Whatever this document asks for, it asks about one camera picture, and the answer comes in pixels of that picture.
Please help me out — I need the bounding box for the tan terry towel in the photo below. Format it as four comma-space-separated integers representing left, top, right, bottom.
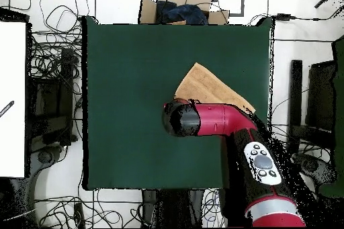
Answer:
174, 62, 256, 114

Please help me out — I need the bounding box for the dark green table cloth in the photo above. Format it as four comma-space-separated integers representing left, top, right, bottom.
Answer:
81, 15, 273, 191

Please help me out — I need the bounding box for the dark blue garment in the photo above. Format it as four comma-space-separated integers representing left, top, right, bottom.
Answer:
155, 0, 209, 26

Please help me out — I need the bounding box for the black upright bar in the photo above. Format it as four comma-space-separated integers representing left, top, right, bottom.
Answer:
287, 59, 303, 154

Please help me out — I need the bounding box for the black marker pen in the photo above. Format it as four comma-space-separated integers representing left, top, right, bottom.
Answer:
0, 100, 15, 118

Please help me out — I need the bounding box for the green cloth covered table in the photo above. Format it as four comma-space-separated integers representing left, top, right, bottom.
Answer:
318, 35, 344, 197

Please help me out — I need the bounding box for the white board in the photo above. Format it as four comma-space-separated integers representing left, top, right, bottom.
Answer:
0, 20, 28, 179

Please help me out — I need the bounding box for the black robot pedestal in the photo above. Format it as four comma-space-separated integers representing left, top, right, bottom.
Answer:
141, 189, 205, 228

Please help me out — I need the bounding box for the black and blue cable tangle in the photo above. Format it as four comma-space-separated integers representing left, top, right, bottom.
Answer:
201, 188, 225, 228

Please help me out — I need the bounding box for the black furniture frame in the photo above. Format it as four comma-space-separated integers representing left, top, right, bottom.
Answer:
28, 48, 79, 146

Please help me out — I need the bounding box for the thin black floor frame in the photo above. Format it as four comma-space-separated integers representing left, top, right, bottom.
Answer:
206, 0, 245, 17

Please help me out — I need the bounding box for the black stand base with cables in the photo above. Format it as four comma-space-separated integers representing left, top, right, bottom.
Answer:
30, 142, 68, 165
292, 152, 338, 187

